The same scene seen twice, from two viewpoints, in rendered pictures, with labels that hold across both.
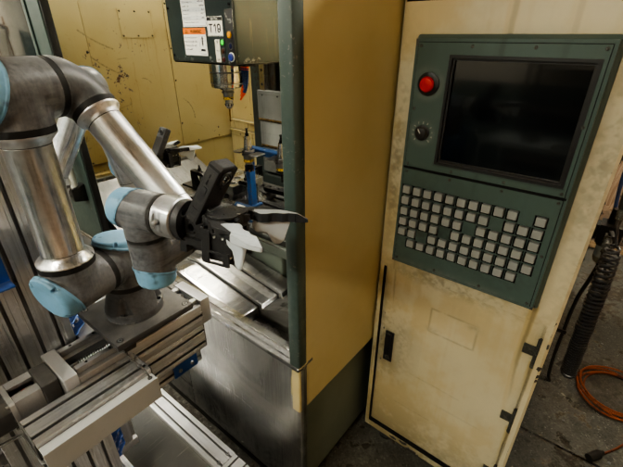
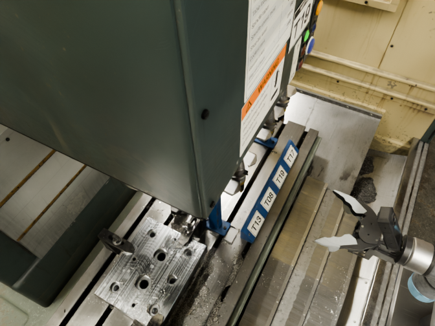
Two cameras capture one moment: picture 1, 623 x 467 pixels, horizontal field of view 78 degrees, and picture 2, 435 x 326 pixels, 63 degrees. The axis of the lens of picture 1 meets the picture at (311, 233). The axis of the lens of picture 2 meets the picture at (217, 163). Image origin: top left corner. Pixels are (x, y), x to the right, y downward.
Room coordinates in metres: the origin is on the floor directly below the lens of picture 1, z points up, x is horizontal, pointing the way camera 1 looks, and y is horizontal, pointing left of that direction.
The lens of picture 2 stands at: (1.97, 0.87, 2.08)
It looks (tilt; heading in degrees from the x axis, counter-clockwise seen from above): 55 degrees down; 261
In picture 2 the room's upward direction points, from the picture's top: 3 degrees counter-clockwise
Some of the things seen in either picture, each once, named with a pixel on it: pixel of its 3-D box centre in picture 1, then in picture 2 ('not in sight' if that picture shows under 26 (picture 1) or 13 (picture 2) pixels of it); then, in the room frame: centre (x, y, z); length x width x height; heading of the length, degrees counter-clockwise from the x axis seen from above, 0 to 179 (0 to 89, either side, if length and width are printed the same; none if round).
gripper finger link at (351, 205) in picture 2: (190, 153); (347, 206); (1.59, 0.51, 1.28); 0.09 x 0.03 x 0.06; 106
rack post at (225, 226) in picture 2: (250, 179); (213, 205); (1.91, 0.31, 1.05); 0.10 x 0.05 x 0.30; 141
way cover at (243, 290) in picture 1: (206, 267); (304, 280); (1.61, 0.52, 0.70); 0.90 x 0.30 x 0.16; 51
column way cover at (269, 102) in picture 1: (288, 136); (55, 169); (2.39, 0.14, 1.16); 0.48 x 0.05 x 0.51; 51
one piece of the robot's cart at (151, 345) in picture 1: (142, 331); not in sight; (0.87, 0.49, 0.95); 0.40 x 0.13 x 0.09; 142
